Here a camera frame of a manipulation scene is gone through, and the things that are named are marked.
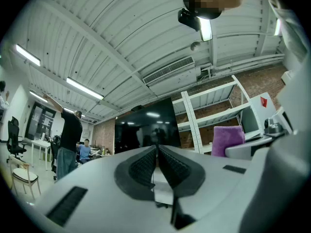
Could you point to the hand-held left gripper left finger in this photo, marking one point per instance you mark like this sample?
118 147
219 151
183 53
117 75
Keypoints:
97 178

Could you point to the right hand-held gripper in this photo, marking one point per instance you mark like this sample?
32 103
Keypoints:
296 101

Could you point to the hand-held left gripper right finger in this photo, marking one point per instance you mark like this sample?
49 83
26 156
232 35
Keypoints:
213 178

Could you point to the purple cloth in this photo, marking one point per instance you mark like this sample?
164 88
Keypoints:
226 139

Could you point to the large black screen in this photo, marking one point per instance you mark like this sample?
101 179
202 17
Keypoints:
145 125

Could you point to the white cabinet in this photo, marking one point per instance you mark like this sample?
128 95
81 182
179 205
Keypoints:
256 110

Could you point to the black office chair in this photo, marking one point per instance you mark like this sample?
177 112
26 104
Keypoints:
54 149
14 139

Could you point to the red triangular flag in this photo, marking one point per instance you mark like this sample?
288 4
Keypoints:
264 101

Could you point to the white metal shelf rack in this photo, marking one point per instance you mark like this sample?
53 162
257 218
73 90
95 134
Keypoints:
191 120

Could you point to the white table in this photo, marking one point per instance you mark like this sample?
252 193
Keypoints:
42 144

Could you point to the wooden chair white cushion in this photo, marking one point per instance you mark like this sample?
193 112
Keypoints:
24 175

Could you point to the black glass door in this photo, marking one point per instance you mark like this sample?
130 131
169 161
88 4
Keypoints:
40 120

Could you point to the ceiling tube light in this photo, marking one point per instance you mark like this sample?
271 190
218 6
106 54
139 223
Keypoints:
85 88
277 27
28 54
38 96
206 29

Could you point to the ceiling air conditioner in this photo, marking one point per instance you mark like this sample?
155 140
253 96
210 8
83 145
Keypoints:
170 78

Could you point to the round ceiling sensor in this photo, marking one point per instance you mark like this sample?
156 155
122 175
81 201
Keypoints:
195 46

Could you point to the person's cream shirt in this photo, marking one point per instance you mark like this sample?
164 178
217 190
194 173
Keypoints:
289 28

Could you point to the black screen-top camera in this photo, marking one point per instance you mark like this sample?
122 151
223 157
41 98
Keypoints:
136 108

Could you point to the black head camera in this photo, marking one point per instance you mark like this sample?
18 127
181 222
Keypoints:
188 18

